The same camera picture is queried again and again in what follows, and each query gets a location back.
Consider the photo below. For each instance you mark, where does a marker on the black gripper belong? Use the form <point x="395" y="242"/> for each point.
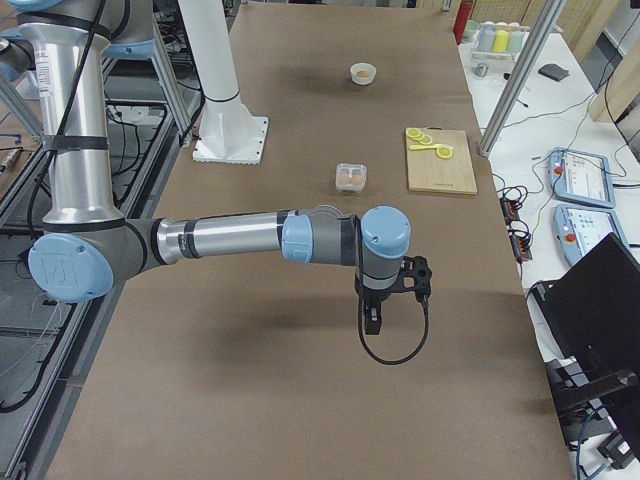
<point x="373" y="297"/>

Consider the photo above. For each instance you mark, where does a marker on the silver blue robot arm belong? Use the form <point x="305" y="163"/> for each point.
<point x="88" y="245"/>

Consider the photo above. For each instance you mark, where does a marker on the clear plastic egg box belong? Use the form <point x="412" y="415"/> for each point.
<point x="351" y="168"/>

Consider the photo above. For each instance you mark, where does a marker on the wooden cutting board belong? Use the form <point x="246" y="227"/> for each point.
<point x="426" y="172"/>

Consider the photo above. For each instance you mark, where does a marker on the black power strip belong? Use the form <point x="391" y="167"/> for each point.
<point x="518" y="231"/>

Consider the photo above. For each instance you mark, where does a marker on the yellow plastic knife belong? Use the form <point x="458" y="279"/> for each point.
<point x="417" y="147"/>

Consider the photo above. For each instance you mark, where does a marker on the lemon slice by knife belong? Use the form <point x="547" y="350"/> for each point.
<point x="444" y="151"/>

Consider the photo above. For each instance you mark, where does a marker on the lower teach pendant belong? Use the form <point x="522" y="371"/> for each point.
<point x="579" y="229"/>

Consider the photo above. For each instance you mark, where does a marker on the teach pendant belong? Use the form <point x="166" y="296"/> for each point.
<point x="579" y="229"/>
<point x="581" y="177"/>

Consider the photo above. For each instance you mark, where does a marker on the black laptop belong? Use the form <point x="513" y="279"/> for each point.
<point x="593" y="310"/>

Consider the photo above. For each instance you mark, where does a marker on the black stand beside laptop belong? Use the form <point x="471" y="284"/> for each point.
<point x="605" y="405"/>

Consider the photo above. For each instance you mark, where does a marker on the white bowl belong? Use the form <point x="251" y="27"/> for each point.
<point x="362" y="66"/>

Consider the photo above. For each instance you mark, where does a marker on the upper teach pendant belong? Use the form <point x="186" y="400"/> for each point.
<point x="581" y="177"/>

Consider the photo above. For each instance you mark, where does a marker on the small metal cup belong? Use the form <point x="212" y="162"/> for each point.
<point x="481" y="70"/>

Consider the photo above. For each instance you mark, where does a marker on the tray of coloured cups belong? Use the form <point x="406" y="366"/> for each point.
<point x="499" y="41"/>

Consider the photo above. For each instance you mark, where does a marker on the dark grey pad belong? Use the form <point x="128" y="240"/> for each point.
<point x="553" y="72"/>

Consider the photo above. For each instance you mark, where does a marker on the red bottle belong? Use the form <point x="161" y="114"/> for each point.
<point x="461" y="20"/>

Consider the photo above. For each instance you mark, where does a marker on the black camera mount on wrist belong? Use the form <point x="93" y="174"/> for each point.
<point x="420" y="275"/>

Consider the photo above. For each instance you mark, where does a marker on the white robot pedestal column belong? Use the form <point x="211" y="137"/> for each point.
<point x="228" y="132"/>

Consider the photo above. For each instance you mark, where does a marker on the aluminium frame post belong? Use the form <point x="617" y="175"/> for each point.
<point x="532" y="48"/>

